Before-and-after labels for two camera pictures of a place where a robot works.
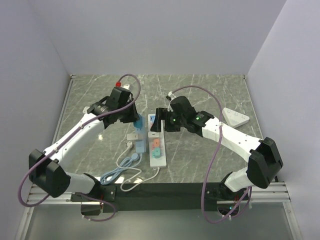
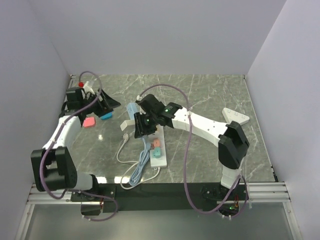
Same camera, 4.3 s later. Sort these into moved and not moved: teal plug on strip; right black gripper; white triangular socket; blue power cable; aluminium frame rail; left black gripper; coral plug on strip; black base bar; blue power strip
Moved: left black gripper; right black gripper; blue power cable; blue power strip
Not moved: black base bar; white triangular socket; aluminium frame rail; teal plug on strip; coral plug on strip
